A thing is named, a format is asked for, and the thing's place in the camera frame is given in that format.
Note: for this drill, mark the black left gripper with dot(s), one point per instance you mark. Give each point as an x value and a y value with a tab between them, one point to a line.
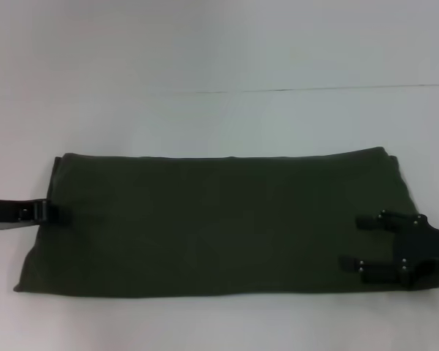
5	212

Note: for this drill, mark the dark green printed t-shirt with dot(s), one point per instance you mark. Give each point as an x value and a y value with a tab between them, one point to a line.
219	219

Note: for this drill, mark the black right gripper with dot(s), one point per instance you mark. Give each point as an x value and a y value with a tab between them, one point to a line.
422	248

